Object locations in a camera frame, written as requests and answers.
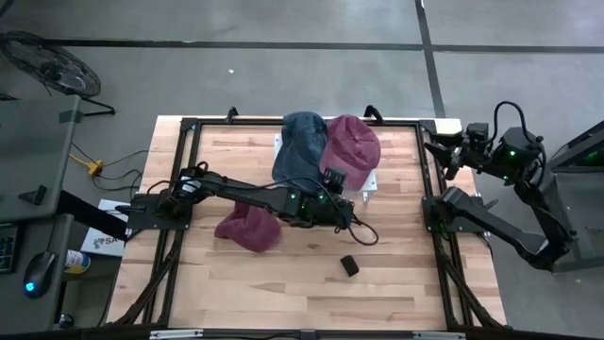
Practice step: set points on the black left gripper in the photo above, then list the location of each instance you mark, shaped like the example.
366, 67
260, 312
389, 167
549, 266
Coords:
335, 179

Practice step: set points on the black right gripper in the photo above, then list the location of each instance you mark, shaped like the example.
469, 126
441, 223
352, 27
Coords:
476, 146

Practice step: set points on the maroon baseball cap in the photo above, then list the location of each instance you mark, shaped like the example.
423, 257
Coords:
351, 146
250, 229

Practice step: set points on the blue denim baseball cap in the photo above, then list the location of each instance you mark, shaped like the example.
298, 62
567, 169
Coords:
299, 151

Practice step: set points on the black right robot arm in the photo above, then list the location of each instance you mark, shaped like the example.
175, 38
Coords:
495, 226

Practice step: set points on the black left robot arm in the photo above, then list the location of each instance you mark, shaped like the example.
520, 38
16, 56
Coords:
245, 191

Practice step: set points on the white perforated metal rack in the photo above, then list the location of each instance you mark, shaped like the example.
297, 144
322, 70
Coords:
368, 181

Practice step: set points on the small black block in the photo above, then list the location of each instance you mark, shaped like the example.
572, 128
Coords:
349, 266

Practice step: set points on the computer tower with green lights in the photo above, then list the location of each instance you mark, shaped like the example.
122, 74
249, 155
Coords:
593, 157

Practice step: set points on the yellow power plug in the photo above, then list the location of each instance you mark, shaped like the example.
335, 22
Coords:
95, 166

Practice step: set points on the white printed cardboard box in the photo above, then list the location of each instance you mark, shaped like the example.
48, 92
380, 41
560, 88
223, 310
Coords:
101, 241

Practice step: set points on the black desk bar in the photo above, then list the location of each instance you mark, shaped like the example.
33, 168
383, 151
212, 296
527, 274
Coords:
89, 215

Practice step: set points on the white and yellow can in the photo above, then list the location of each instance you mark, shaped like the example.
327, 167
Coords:
75, 262

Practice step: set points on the grey desk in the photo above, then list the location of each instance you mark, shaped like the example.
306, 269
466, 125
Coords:
33, 151

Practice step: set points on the small black round object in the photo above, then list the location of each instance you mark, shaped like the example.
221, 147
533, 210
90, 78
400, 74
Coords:
66, 321

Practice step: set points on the black floor fan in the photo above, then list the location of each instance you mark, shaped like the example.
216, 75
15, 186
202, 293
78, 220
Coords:
52, 66

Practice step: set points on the black computer mouse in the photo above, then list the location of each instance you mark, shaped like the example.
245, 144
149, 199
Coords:
40, 271

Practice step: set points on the black keyboard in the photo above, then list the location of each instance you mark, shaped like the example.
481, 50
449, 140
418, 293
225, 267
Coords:
7, 248

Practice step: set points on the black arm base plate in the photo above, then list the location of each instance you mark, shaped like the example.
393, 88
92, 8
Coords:
141, 221
431, 222

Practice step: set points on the black aluminium table frame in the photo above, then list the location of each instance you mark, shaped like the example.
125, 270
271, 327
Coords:
217, 122

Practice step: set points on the silver edge bracket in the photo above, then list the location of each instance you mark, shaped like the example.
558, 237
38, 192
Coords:
439, 335
174, 334

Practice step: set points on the black wedge bracket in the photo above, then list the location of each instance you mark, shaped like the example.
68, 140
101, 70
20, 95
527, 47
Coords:
34, 195

